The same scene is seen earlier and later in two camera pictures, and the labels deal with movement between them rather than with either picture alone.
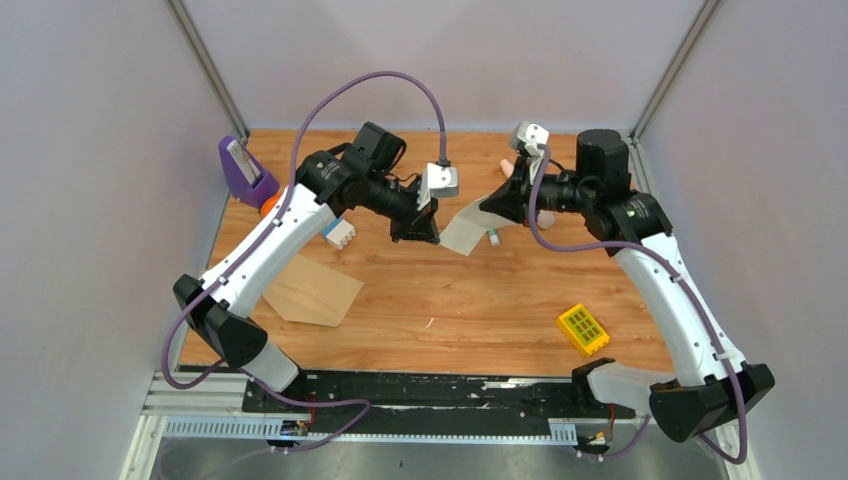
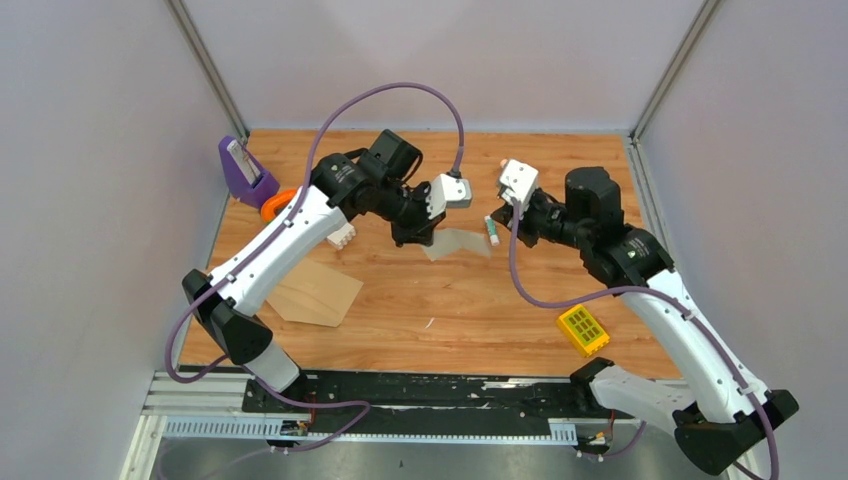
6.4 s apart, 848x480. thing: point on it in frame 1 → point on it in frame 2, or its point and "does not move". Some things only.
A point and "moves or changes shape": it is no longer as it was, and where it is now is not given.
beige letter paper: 468,227 moves or changes shape
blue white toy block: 339,233 does not move
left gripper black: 419,226 does not move
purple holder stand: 245,178 does not move
